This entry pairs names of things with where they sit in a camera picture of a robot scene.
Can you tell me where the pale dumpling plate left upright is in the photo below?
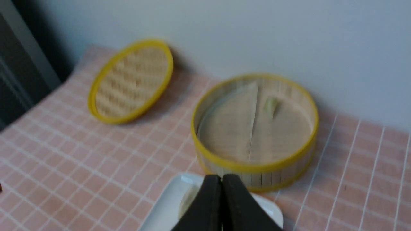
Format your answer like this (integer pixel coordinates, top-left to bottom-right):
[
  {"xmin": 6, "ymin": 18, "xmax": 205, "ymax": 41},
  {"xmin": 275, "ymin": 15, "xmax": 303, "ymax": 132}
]
[{"xmin": 178, "ymin": 185, "xmax": 200, "ymax": 220}]

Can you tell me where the yellow rimmed bamboo steamer lid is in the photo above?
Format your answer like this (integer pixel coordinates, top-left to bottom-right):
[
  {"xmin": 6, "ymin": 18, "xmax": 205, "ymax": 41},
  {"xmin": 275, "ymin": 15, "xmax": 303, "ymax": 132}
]
[{"xmin": 88, "ymin": 39, "xmax": 174, "ymax": 124}]

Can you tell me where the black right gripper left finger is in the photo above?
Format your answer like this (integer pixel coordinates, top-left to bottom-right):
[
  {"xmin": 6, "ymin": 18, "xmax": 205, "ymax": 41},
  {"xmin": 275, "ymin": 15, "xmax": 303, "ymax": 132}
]
[{"xmin": 172, "ymin": 175, "xmax": 222, "ymax": 231}]

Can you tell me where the pink checkered tablecloth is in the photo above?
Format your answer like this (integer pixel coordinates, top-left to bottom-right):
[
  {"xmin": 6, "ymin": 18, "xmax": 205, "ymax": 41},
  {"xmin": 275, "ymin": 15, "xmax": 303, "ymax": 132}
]
[{"xmin": 0, "ymin": 46, "xmax": 411, "ymax": 231}]

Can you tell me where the green dumpling in steamer left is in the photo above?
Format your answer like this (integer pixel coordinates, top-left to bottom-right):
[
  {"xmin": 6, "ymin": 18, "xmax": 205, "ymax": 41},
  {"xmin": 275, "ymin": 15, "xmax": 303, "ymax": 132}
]
[{"xmin": 263, "ymin": 96, "xmax": 279, "ymax": 119}]

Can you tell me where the white folded steamer liner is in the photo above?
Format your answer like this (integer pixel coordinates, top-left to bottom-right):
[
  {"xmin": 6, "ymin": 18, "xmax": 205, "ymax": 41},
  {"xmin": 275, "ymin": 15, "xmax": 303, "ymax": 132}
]
[{"xmin": 196, "ymin": 79, "xmax": 316, "ymax": 164}]

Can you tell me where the white square plate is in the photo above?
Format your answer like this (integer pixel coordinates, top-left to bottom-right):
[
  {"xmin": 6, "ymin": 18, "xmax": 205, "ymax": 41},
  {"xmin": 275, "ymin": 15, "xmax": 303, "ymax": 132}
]
[{"xmin": 138, "ymin": 173, "xmax": 284, "ymax": 231}]

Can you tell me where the yellow rimmed bamboo steamer basket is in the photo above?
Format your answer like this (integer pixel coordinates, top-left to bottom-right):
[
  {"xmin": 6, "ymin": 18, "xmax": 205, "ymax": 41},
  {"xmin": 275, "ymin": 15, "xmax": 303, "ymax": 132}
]
[{"xmin": 191, "ymin": 73, "xmax": 319, "ymax": 192}]

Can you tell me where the dark grey cabinet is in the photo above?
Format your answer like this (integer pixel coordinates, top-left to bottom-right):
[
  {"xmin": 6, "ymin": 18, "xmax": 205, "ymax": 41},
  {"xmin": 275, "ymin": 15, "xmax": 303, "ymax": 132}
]
[{"xmin": 0, "ymin": 0, "xmax": 72, "ymax": 130}]

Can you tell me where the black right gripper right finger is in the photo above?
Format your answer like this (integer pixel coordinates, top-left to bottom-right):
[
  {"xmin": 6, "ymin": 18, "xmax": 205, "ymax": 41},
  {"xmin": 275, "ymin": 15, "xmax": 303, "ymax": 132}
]
[{"xmin": 222, "ymin": 174, "xmax": 283, "ymax": 231}]

